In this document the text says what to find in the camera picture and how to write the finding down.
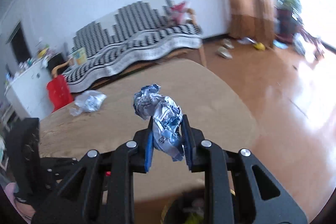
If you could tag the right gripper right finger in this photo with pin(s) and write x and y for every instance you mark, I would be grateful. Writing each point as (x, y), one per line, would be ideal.
(192, 138)

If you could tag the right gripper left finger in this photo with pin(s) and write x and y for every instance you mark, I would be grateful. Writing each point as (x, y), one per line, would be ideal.
(142, 159)

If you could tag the white blue wrapper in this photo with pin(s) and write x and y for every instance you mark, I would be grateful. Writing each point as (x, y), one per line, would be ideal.
(166, 115)

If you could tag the person left hand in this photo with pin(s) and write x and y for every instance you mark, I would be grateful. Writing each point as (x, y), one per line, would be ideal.
(26, 211)

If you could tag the clear plastic bag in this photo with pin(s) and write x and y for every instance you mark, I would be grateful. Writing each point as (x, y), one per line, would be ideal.
(87, 102)

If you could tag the white cabinet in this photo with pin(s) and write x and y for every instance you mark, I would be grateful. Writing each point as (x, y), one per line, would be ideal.
(27, 93)

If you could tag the red plastic stool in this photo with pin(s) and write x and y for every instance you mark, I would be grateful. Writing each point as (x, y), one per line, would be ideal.
(59, 92)

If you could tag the beige slipper near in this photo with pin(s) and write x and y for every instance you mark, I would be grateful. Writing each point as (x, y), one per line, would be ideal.
(224, 53)

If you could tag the beige slipper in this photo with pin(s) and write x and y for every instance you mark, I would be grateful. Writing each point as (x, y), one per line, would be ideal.
(227, 44)
(224, 53)

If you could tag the beige slipper far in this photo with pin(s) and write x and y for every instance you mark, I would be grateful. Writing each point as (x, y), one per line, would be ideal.
(227, 44)

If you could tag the yellow toy on floor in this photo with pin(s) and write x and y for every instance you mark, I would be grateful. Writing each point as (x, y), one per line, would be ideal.
(259, 46)

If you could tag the colourful children book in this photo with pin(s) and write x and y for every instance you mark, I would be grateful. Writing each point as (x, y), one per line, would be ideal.
(79, 56)

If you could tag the black white patterned sofa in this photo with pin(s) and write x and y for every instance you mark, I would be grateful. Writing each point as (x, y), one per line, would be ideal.
(134, 33)

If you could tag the pink cartoon pillow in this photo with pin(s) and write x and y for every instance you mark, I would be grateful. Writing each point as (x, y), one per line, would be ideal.
(179, 13)

